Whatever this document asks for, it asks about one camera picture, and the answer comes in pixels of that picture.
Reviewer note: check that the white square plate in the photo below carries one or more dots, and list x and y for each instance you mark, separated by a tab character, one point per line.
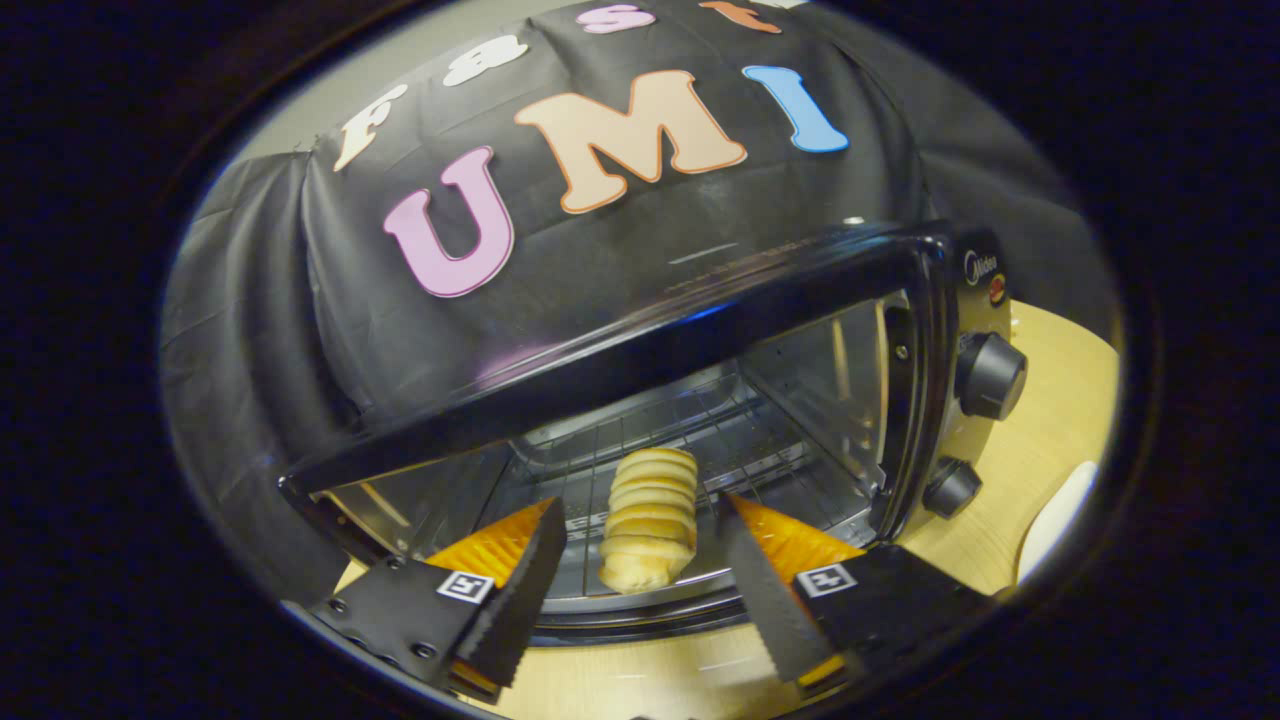
1055	520

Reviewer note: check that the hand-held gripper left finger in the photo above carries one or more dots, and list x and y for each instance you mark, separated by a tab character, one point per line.
520	600

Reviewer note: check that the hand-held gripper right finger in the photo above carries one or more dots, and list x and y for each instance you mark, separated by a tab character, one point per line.
770	600

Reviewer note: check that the spiral bread roll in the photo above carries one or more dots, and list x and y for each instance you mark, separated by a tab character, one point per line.
650	510

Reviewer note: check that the black backdrop cloth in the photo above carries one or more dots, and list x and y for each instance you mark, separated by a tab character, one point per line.
300	300

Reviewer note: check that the black toaster oven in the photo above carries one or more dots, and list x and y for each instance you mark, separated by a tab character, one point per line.
700	330

